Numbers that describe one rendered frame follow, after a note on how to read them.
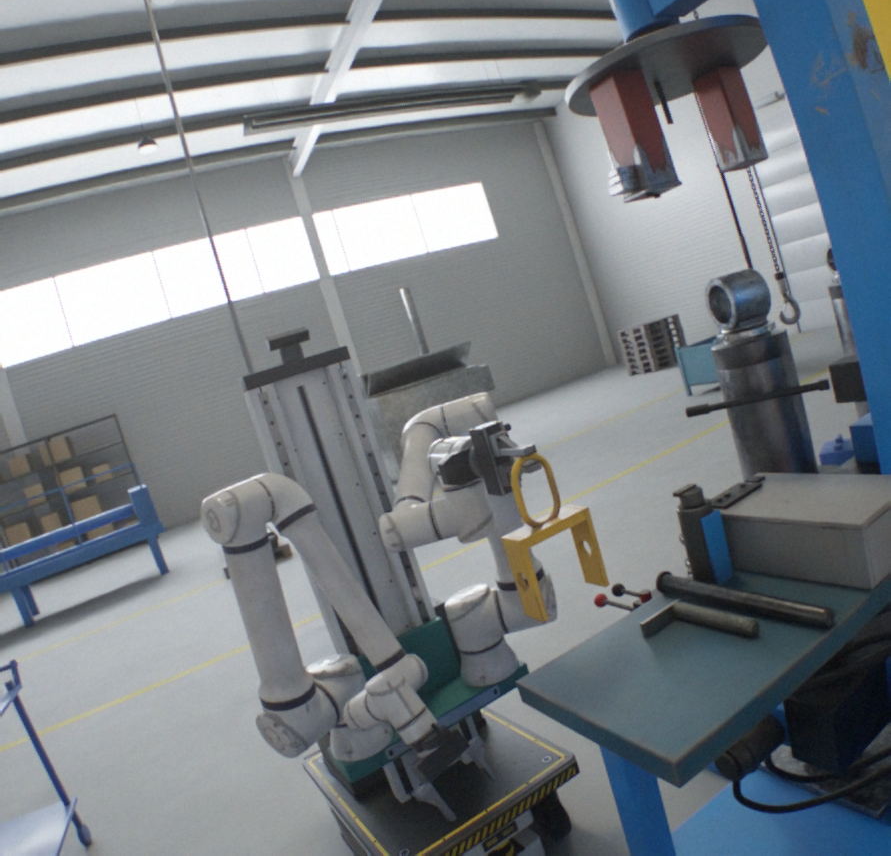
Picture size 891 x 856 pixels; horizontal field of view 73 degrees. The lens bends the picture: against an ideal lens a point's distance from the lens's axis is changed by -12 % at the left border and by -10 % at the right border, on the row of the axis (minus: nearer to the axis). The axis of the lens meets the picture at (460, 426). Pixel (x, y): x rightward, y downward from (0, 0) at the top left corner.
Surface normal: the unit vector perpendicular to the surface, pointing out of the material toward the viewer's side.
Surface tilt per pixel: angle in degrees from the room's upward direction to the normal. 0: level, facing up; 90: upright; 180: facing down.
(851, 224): 90
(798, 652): 0
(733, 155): 90
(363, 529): 90
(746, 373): 90
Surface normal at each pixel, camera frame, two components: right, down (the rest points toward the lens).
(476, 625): -0.07, 0.14
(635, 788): 0.45, -0.04
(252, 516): 0.82, 0.00
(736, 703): -0.30, -0.95
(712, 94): -0.87, 0.32
